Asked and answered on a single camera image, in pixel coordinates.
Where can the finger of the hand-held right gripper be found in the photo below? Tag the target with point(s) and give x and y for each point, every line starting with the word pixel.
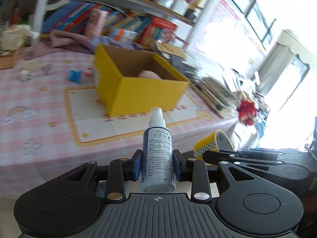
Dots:
pixel 267 150
pixel 223 156

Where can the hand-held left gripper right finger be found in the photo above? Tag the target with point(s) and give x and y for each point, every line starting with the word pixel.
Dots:
pixel 178 164

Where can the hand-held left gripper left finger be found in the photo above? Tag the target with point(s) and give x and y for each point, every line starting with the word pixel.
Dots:
pixel 136 164

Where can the blue spray bottle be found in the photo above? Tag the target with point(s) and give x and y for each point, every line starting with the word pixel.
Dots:
pixel 158 158

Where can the yellow tape roll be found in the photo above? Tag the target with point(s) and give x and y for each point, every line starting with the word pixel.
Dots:
pixel 205 143

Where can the yellow cardboard box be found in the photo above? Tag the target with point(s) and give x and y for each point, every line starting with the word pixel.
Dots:
pixel 138 96

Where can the pink plush toy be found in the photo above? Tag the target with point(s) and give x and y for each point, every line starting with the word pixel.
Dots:
pixel 148 74

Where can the small blue clip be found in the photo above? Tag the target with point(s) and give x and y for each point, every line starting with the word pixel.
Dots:
pixel 74 76

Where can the white charger plug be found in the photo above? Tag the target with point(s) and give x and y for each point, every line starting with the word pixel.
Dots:
pixel 25 76
pixel 48 70

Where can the red cloth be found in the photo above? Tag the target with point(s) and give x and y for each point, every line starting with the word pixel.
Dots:
pixel 247 111

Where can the stack of workbooks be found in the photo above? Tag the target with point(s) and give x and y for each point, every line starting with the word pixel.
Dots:
pixel 215 96

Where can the grey curtain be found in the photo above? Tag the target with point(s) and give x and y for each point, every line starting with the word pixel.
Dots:
pixel 279 62

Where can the black smartphone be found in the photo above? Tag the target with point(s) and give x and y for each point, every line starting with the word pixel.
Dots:
pixel 177 63

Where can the small red toy piece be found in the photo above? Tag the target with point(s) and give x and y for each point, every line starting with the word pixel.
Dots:
pixel 86 74

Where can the brown paper envelope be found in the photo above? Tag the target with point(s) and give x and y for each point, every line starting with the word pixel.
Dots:
pixel 171 49

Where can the red boxed book set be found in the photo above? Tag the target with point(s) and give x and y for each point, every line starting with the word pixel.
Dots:
pixel 158 31

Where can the purple pink cloth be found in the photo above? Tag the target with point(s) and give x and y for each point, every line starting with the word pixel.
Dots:
pixel 64 39

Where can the small black desk gadget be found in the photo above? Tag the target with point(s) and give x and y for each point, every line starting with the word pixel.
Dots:
pixel 191 14

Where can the pink cylinder device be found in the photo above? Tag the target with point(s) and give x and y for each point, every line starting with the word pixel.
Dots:
pixel 96 23

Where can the row of blue books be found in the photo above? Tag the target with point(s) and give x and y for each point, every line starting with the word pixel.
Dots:
pixel 71 14

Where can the wooden board box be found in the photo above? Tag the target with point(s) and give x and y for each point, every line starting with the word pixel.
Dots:
pixel 10 59

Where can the cream tissue pack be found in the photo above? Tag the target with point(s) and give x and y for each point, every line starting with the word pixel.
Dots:
pixel 13 37

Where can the pink letter wall poster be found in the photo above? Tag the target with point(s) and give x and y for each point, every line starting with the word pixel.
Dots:
pixel 223 29

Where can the black window frame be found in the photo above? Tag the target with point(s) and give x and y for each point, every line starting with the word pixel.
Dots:
pixel 257 7

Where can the white bookshelf frame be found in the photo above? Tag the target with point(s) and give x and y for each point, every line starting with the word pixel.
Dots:
pixel 42 2

